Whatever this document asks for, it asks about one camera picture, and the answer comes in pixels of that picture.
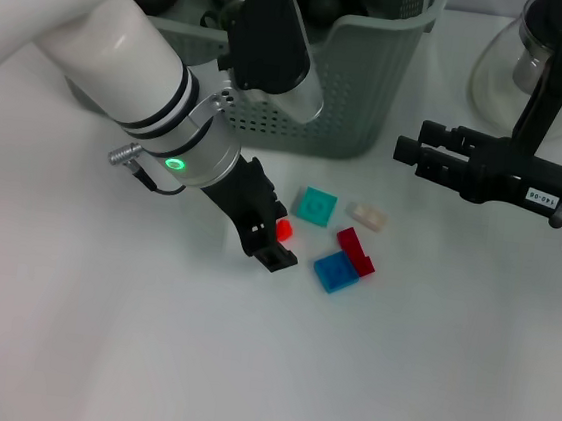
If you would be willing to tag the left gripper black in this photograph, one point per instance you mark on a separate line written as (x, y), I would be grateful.
(252, 197)

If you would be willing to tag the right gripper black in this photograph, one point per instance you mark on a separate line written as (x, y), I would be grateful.
(506, 174)

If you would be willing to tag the blue square toy brick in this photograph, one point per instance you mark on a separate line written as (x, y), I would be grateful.
(337, 272)

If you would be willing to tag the dark red long toy brick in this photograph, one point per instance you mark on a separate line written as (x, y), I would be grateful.
(357, 251)

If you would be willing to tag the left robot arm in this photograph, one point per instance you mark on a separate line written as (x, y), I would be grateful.
(116, 52)

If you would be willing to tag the grey perforated storage basket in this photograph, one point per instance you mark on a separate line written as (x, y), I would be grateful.
(365, 78)

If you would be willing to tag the teal square toy brick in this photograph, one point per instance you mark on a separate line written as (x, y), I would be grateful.
(315, 206)

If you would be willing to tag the white toy brick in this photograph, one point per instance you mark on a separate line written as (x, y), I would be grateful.
(368, 215)

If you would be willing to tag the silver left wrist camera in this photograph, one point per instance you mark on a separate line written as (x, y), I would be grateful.
(268, 43)

